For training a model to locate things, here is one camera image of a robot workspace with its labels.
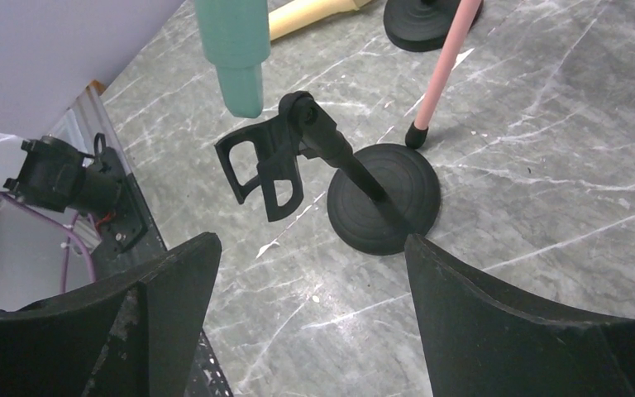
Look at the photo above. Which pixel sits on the black round-base mic stand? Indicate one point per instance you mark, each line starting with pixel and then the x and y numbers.
pixel 379 195
pixel 419 26

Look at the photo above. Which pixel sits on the teal microphone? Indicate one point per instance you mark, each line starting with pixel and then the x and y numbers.
pixel 235 37

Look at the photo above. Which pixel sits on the pink music stand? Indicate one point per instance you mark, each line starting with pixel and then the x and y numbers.
pixel 461 24

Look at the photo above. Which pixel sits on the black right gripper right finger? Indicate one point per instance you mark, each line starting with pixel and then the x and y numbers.
pixel 482 336

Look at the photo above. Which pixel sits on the yellow microphone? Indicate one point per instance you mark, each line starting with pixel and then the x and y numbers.
pixel 298 14

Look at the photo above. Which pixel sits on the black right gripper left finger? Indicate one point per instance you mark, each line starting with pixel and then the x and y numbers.
pixel 132 334

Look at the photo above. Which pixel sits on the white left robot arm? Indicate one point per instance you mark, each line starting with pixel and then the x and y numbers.
pixel 50 173

